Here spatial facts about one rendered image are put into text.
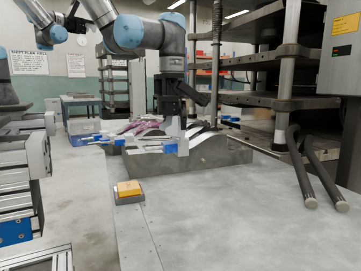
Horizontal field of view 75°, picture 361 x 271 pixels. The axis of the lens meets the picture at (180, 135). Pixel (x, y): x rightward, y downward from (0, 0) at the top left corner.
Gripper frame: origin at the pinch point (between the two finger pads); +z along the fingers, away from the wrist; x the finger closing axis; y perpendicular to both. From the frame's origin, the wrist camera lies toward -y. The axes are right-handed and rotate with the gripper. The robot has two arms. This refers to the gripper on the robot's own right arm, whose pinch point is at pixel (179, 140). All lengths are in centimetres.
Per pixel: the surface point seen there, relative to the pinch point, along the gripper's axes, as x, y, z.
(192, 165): -10.0, -8.9, 12.7
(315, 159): 10.1, -45.8, 8.3
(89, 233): -105, 35, 95
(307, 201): 24.8, -27.1, 12.8
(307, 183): 19.9, -32.1, 10.6
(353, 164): 2, -79, 17
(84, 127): -377, 47, 61
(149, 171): -9.9, 7.4, 12.9
